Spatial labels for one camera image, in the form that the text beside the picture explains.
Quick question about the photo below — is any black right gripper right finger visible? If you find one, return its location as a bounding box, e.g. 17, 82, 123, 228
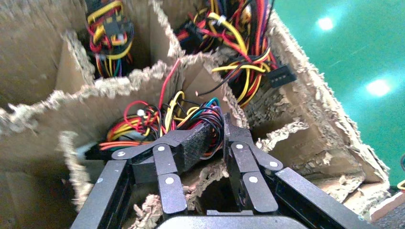
223, 113, 284, 215

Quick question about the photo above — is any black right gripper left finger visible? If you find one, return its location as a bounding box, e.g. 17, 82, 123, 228
110, 121, 222, 219

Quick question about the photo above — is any wire bundle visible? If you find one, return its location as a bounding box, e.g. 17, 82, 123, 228
173, 0, 276, 64
75, 58, 226, 160
85, 0, 136, 79

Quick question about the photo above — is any brown cardboard box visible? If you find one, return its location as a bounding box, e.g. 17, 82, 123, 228
0, 0, 391, 229

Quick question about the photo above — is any open cardboard box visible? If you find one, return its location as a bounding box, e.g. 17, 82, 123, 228
0, 0, 254, 229

